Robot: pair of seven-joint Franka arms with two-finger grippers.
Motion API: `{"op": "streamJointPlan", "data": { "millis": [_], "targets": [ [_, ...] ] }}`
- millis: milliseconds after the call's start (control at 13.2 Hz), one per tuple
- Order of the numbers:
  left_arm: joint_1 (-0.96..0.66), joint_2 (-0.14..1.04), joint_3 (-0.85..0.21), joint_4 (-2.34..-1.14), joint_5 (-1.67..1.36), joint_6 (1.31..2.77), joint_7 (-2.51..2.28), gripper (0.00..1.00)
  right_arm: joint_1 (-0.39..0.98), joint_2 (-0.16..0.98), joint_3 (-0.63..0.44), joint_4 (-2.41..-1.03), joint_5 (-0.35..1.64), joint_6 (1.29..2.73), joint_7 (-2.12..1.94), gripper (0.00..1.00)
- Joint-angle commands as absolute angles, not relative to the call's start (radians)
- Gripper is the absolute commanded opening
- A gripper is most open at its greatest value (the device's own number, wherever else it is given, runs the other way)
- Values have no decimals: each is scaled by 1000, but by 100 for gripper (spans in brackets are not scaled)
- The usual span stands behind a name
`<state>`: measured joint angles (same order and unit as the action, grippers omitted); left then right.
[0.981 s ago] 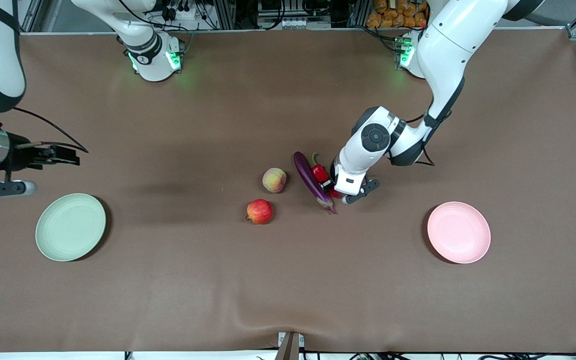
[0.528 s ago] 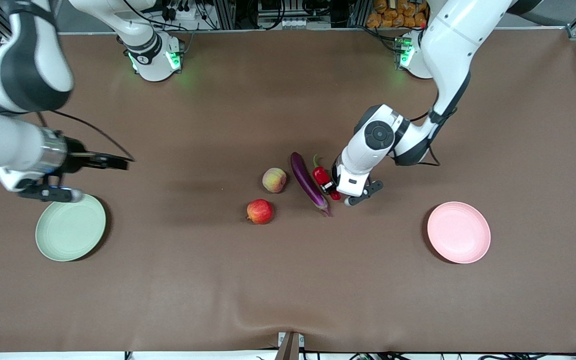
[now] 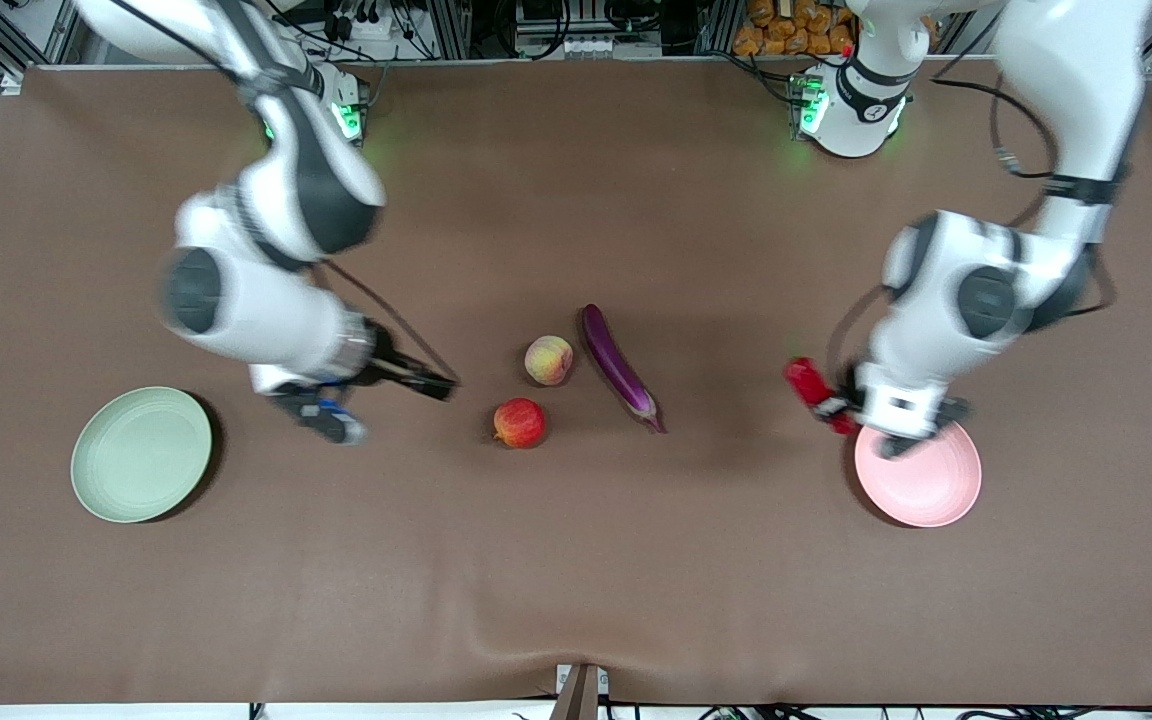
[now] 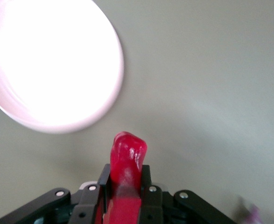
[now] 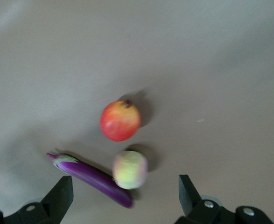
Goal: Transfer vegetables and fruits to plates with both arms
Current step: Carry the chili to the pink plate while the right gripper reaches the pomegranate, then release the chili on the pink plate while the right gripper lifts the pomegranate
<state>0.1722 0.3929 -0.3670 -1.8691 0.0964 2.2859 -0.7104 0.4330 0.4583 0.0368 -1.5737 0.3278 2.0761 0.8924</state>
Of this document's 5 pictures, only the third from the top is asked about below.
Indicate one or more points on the red chili pepper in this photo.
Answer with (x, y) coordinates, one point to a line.
(804, 380)

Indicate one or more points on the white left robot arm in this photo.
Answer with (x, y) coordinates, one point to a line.
(946, 300)

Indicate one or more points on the green round plate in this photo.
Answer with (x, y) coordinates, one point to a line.
(136, 455)

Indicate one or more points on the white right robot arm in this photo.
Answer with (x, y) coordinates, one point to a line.
(266, 310)

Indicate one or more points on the background equipment rack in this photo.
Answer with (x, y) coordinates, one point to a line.
(636, 20)

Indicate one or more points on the pink round plate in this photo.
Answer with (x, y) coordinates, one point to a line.
(926, 490)

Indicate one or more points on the bag of orange snacks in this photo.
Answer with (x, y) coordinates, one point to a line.
(786, 30)

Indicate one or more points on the white power strip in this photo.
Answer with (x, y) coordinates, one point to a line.
(366, 25)

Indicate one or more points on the red pomegranate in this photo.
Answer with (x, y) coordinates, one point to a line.
(520, 423)

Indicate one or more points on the brown table cover mat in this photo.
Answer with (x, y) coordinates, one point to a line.
(576, 560)

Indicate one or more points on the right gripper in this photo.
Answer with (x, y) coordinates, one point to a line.
(388, 363)

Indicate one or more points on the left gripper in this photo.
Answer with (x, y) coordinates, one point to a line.
(848, 385)

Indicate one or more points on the purple eggplant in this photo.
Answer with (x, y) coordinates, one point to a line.
(608, 355)

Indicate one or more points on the yellow pink peach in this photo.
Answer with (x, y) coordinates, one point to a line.
(548, 360)

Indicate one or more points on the white terminal strip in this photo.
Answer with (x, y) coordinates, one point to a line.
(606, 47)

